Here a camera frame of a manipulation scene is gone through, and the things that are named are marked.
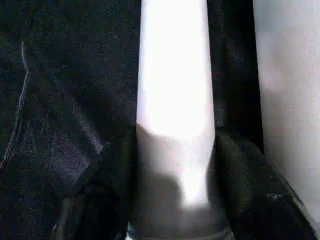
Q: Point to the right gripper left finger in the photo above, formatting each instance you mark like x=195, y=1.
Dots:
x=105, y=195

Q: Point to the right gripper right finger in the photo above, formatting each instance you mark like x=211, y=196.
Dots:
x=255, y=195

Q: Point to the white plastic table leg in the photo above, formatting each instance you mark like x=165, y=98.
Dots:
x=175, y=87
x=290, y=87

